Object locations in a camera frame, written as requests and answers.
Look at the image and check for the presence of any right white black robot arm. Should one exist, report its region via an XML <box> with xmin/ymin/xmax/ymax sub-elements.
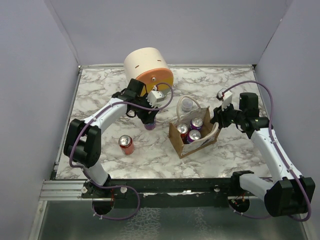
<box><xmin>210</xmin><ymin>91</ymin><xmax>316</xmax><ymax>221</ymax></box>

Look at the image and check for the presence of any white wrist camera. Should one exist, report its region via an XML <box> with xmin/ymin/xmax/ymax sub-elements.
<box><xmin>216</xmin><ymin>88</ymin><xmax>233</xmax><ymax>111</ymax></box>
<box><xmin>146</xmin><ymin>90</ymin><xmax>165</xmax><ymax>109</ymax></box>

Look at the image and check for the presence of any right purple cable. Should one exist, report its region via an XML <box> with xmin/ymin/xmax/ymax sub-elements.
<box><xmin>218</xmin><ymin>80</ymin><xmax>313</xmax><ymax>222</ymax></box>

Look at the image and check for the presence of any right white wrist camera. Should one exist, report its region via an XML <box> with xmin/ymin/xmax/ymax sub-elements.
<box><xmin>216</xmin><ymin>88</ymin><xmax>233</xmax><ymax>111</ymax></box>

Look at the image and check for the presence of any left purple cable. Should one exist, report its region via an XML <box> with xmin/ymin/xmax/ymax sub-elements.
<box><xmin>68</xmin><ymin>82</ymin><xmax>175</xmax><ymax>221</ymax></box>

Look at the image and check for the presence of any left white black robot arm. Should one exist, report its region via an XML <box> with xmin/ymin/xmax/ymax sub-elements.
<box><xmin>63</xmin><ymin>78</ymin><xmax>165</xmax><ymax>198</ymax></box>

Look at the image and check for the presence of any purple fanta can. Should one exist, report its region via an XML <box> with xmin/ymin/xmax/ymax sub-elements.
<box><xmin>190</xmin><ymin>117</ymin><xmax>203</xmax><ymax>131</ymax></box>
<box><xmin>186</xmin><ymin>130</ymin><xmax>202</xmax><ymax>144</ymax></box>
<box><xmin>144</xmin><ymin>121</ymin><xmax>156</xmax><ymax>131</ymax></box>

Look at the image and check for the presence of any purple Fanta can front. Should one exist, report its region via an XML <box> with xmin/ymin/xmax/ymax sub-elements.
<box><xmin>190</xmin><ymin>117</ymin><xmax>203</xmax><ymax>131</ymax></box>

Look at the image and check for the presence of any aluminium frame rail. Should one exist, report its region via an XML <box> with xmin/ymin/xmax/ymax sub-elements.
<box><xmin>39</xmin><ymin>178</ymin><xmax>93</xmax><ymax>201</ymax></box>

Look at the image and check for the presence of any burlap canvas tote bag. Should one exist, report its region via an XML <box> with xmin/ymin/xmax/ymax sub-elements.
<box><xmin>168</xmin><ymin>95</ymin><xmax>220</xmax><ymax>159</ymax></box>

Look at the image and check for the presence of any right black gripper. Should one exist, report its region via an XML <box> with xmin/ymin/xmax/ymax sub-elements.
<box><xmin>210</xmin><ymin>99</ymin><xmax>246</xmax><ymax>129</ymax></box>

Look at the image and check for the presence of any purple cable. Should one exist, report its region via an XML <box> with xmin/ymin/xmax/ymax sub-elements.
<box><xmin>68</xmin><ymin>82</ymin><xmax>175</xmax><ymax>221</ymax></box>
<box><xmin>218</xmin><ymin>80</ymin><xmax>313</xmax><ymax>222</ymax></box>

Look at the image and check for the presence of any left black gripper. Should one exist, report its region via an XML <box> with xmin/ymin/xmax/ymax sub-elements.
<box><xmin>134</xmin><ymin>93</ymin><xmax>159</xmax><ymax>124</ymax></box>

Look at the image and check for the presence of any red cola can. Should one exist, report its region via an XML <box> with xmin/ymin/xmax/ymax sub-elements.
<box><xmin>118</xmin><ymin>135</ymin><xmax>135</xmax><ymax>155</ymax></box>
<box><xmin>176</xmin><ymin>123</ymin><xmax>189</xmax><ymax>141</ymax></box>

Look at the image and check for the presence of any beige cylindrical drawer unit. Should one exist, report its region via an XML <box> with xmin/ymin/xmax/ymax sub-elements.
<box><xmin>123</xmin><ymin>47</ymin><xmax>174</xmax><ymax>96</ymax></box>

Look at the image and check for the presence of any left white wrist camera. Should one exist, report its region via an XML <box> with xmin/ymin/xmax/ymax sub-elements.
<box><xmin>146</xmin><ymin>90</ymin><xmax>165</xmax><ymax>109</ymax></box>

